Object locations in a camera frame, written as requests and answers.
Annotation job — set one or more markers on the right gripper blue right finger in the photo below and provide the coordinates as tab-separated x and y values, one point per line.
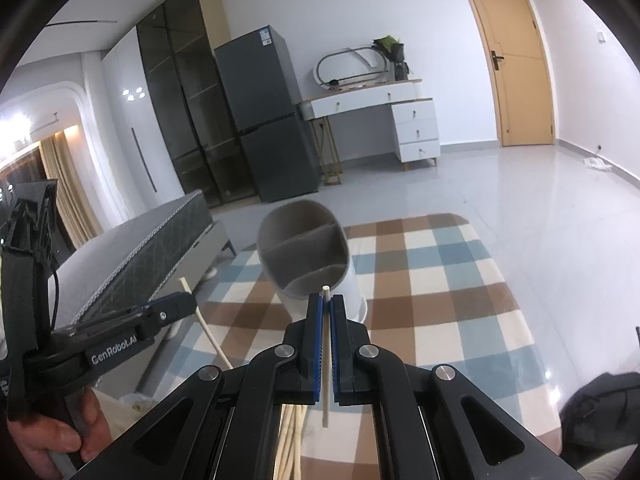
343	374

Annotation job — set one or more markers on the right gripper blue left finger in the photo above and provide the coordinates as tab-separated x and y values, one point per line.
310	350

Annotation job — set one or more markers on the separate wooden chopstick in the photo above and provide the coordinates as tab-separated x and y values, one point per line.
202	321

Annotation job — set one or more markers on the person left hand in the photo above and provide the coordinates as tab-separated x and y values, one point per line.
35	437

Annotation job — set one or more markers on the white grey utensil holder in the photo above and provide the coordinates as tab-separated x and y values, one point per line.
302	247

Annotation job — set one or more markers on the plaid checkered rug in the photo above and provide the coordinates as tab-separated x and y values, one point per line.
434	296

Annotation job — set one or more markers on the white plastic bag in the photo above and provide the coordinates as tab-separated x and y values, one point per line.
137	401

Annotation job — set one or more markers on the dark grey quilted mattress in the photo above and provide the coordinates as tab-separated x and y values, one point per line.
123	266

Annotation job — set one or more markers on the gold metal stool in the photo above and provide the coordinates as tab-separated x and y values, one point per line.
329	159

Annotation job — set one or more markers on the white vanity desk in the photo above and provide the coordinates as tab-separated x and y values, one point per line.
395	116

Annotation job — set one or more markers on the beige curtain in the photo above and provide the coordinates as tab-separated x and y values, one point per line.
72	201

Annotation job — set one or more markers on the white wardrobe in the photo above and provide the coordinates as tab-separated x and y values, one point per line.
145	174

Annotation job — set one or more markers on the oval mirror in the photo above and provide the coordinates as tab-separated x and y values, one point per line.
351	68

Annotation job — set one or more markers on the dark grey refrigerator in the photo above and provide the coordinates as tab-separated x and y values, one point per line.
262	91

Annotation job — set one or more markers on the black glass cabinet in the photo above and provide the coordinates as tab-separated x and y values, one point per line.
177	41

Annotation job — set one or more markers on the potted green plant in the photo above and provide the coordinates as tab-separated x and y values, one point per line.
394	51

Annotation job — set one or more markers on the black bag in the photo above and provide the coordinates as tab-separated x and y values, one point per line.
600	417

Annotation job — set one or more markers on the wooden door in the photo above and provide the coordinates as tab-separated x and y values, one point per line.
518	71

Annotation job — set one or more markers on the grey bed frame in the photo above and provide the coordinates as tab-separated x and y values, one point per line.
196	262

